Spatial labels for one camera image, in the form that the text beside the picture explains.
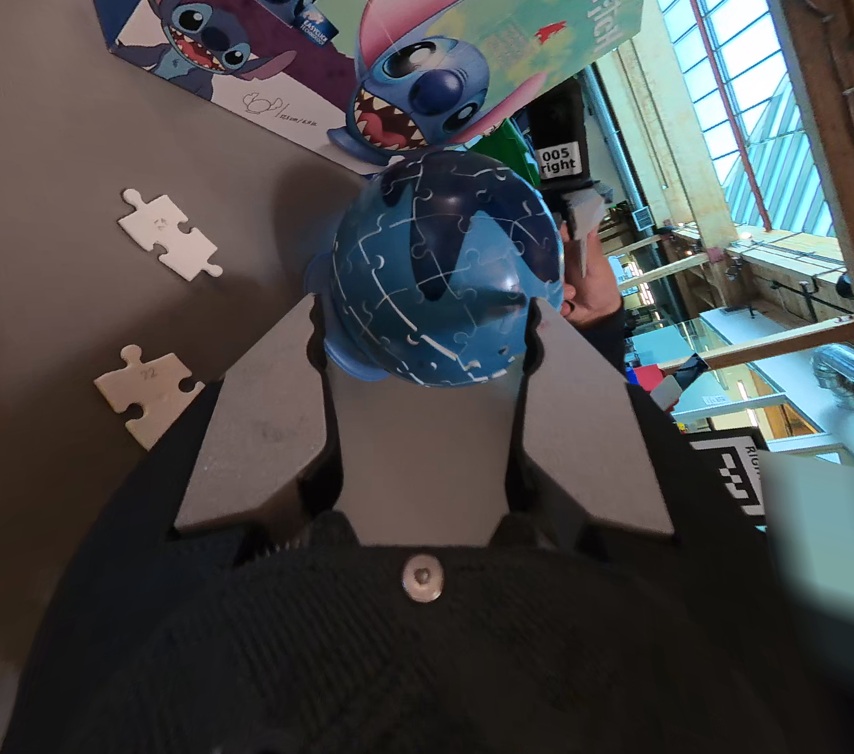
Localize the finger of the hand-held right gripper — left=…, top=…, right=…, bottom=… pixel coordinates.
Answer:
left=564, top=191, right=607, bottom=279

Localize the person's right hand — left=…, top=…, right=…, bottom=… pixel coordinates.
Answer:
left=559, top=223, right=626, bottom=328

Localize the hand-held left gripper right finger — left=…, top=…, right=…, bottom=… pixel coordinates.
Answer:
left=506, top=298, right=676, bottom=536

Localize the wooden gallery structure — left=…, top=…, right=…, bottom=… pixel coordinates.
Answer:
left=614, top=223, right=854, bottom=371

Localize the blue puzzle ball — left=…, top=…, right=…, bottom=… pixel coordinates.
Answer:
left=306, top=148, right=568, bottom=390

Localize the green plastic crate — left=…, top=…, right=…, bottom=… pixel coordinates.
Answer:
left=477, top=117, right=543, bottom=189

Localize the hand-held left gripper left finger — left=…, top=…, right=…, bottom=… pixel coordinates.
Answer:
left=173, top=292, right=346, bottom=532

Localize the white puzzle piece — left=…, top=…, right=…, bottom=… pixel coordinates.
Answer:
left=93, top=345, right=207, bottom=452
left=118, top=188, right=225, bottom=283

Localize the black white marker tag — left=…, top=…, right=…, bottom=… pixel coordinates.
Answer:
left=689, top=429, right=767, bottom=520

